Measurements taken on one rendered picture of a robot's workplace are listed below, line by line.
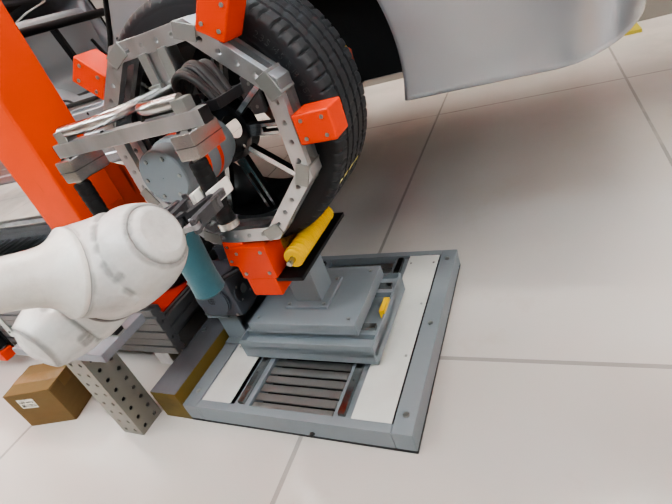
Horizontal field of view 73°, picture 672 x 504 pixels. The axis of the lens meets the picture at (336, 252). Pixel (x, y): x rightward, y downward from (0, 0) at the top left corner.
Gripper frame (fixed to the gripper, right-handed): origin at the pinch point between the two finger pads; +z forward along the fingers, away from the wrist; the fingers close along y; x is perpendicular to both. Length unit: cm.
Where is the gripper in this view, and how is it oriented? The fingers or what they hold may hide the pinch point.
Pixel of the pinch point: (211, 191)
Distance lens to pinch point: 91.1
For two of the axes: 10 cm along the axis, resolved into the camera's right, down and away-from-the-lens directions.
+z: 3.4, -5.8, 7.4
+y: 8.9, -0.5, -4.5
